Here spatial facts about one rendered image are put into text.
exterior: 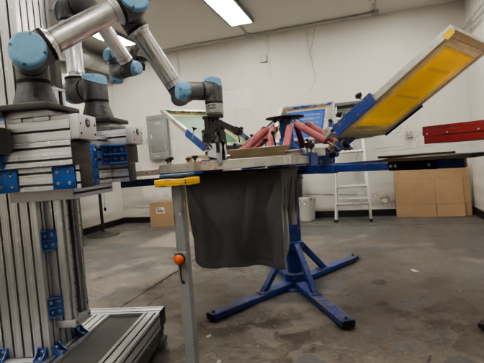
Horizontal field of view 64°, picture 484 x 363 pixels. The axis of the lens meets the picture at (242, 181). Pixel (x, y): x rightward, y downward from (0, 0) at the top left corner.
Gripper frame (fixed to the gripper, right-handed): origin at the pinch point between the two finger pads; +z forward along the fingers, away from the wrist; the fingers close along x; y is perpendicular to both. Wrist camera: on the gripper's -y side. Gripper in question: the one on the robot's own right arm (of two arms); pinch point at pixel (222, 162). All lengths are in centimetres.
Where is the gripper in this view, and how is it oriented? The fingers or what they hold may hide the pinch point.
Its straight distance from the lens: 162.6
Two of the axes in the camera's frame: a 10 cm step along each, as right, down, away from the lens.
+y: -9.5, 0.6, 3.0
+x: -3.0, 0.5, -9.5
